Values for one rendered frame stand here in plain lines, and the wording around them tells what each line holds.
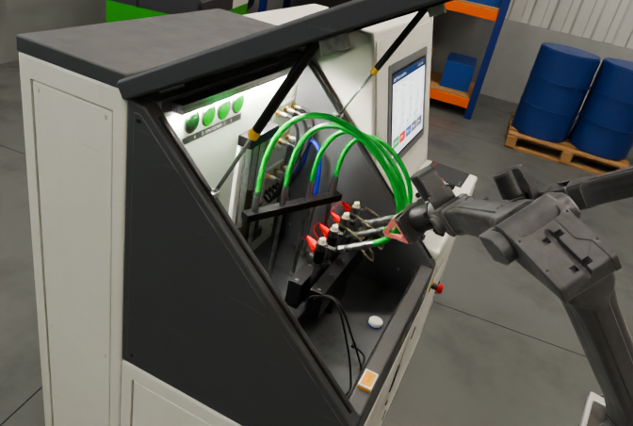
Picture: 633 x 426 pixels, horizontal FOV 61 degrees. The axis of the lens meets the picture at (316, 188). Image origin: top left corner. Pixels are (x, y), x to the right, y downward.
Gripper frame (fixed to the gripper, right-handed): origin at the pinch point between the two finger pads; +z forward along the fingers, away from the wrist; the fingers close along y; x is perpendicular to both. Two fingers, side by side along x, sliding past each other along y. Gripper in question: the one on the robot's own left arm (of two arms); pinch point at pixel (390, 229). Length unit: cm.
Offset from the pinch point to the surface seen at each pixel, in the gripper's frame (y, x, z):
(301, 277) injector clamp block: 10.7, 1.0, 26.1
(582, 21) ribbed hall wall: -630, 16, 167
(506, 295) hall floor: -162, 110, 111
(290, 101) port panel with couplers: -19, -41, 26
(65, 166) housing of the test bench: 46, -50, 26
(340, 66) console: -31, -42, 14
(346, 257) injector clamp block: -6.0, 5.1, 27.0
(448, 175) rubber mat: -85, 12, 43
